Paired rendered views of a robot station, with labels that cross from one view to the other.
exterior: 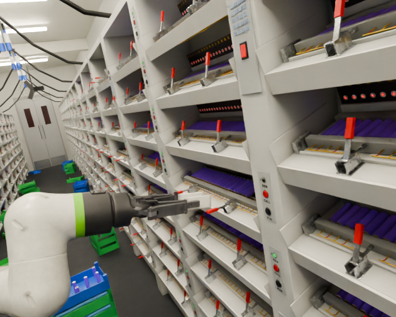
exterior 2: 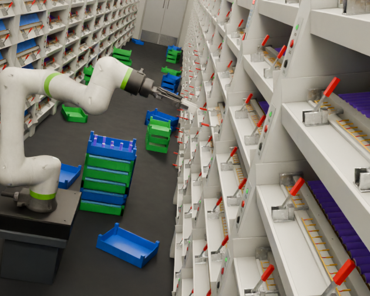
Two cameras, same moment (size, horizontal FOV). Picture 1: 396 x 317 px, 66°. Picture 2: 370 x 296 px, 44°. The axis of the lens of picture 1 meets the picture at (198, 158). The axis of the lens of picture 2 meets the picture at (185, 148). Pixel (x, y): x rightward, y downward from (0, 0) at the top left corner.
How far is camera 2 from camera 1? 1.15 m
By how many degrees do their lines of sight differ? 21
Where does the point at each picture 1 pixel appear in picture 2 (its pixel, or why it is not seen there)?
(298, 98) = not seen: hidden behind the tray
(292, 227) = (224, 145)
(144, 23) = not seen: outside the picture
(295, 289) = (210, 180)
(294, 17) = (278, 32)
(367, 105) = not seen: hidden behind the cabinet
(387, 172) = (245, 122)
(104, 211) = (137, 83)
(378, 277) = (228, 172)
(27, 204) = (107, 60)
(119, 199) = (147, 81)
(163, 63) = (246, 10)
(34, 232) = (104, 74)
